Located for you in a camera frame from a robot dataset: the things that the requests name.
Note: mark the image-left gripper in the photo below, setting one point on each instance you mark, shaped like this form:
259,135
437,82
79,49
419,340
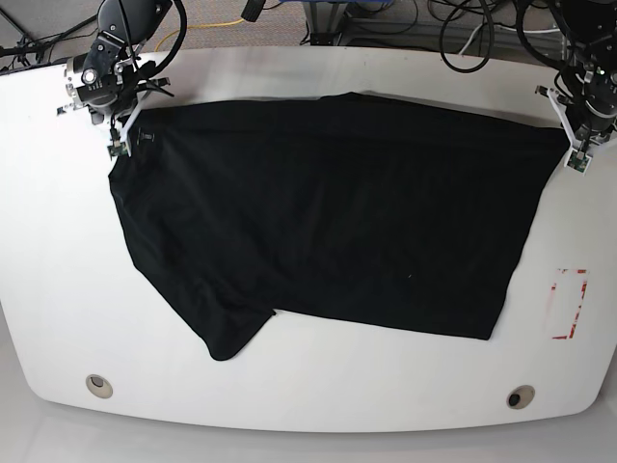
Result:
105,83

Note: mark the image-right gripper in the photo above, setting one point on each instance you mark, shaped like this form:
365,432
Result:
589,114

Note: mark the black T-shirt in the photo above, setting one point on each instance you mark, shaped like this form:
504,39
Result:
350,207

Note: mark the black tripod leg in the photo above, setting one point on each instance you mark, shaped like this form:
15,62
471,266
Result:
18,19

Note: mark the red tape rectangle marking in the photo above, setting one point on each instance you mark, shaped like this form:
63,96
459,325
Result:
567,295

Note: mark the grey metal stand base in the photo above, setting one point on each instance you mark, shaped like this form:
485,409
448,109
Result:
325,19

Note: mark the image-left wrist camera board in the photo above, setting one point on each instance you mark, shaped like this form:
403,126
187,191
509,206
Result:
119,149

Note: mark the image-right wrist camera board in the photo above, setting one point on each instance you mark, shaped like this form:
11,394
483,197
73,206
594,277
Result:
578,161

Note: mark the left table cable grommet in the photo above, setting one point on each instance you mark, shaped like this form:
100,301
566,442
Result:
99,386

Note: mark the table cable grommet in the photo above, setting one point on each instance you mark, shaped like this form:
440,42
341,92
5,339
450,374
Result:
520,397
99,386

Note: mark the right table cable grommet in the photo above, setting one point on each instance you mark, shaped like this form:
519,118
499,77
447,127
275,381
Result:
520,397

